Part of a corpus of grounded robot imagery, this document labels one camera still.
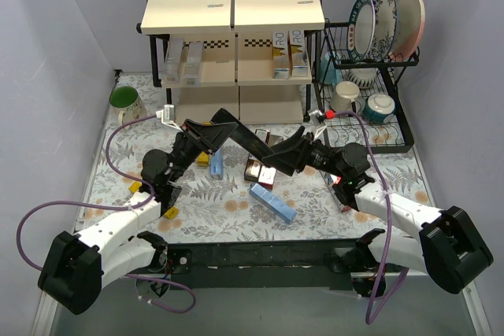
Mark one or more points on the black wire dish rack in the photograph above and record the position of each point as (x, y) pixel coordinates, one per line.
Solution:
(393, 137)

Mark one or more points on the silver striped toothpaste box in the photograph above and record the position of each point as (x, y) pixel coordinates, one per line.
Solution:
(173, 58)

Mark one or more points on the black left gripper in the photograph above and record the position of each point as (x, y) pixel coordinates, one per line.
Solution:
(193, 138)

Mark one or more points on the yellow toothpaste box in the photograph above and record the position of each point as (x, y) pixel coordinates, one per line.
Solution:
(203, 160)

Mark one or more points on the dark grey toothpaste box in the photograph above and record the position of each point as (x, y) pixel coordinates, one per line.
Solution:
(243, 136)

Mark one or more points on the silver white toothpaste box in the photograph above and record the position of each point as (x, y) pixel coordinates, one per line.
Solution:
(193, 67)

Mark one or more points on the teal rimmed plate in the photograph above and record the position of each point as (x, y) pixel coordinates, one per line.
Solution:
(360, 30)

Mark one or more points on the white bowl blue pattern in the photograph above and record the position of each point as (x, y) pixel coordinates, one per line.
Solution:
(364, 78)

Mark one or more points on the blue floral plate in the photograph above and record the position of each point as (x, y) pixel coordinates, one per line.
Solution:
(385, 28)

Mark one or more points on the pink beige plate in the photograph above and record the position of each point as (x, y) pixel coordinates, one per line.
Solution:
(410, 28)

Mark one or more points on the silver RO toothpaste box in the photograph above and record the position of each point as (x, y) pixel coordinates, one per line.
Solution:
(298, 54)

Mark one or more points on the beige three-tier shelf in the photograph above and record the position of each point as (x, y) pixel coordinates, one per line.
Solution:
(237, 57)

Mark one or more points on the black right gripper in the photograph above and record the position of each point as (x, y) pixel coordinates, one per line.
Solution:
(304, 151)

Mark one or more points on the light blue mug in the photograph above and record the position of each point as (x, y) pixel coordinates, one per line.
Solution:
(330, 75)

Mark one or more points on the cream mug black handle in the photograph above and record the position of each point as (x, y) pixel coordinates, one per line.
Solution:
(344, 96)

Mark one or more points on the small yellow box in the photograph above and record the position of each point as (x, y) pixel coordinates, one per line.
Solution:
(169, 214)

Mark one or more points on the orange RO toothpaste box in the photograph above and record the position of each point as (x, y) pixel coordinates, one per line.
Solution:
(280, 55)

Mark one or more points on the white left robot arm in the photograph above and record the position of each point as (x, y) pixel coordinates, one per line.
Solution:
(114, 226)

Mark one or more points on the light blue toothpaste box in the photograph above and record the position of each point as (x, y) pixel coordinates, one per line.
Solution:
(216, 165)

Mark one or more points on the black gold toothpaste box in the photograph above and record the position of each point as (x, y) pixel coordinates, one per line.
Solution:
(253, 166)

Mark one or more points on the green floral mug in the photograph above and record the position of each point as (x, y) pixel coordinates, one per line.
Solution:
(127, 104)

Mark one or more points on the brown red toothpaste box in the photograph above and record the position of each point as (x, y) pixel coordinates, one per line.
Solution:
(267, 175)

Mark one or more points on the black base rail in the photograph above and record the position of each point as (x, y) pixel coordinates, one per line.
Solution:
(256, 265)

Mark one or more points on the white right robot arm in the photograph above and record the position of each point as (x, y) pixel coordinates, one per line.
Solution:
(444, 243)

